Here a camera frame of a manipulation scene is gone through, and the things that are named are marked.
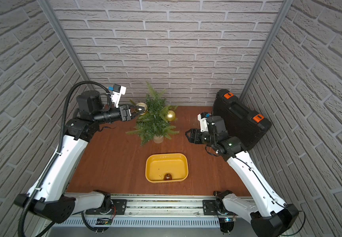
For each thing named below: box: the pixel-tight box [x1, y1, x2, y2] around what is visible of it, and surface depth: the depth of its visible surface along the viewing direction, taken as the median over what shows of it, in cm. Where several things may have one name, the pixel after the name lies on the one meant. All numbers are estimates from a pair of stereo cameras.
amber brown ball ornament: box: [164, 172, 172, 181], surface depth 83 cm
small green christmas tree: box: [125, 81, 180, 146], surface depth 79 cm
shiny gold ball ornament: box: [135, 102, 148, 116], surface depth 61 cm
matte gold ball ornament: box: [165, 110, 176, 122], surface depth 76 cm
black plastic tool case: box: [212, 88, 272, 151], surface depth 84 cm
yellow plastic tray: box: [145, 153, 189, 184], surface depth 88 cm
